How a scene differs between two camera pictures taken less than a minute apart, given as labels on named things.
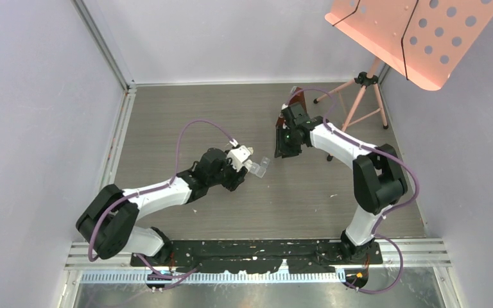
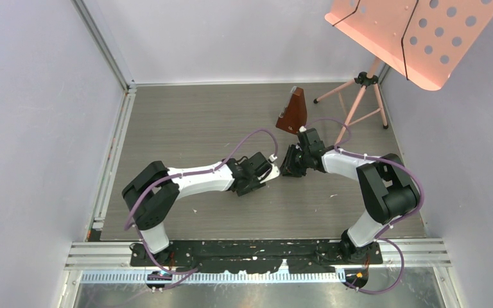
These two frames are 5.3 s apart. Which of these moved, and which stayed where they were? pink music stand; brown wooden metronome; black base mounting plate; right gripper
Moved: right gripper
Stayed: black base mounting plate; brown wooden metronome; pink music stand
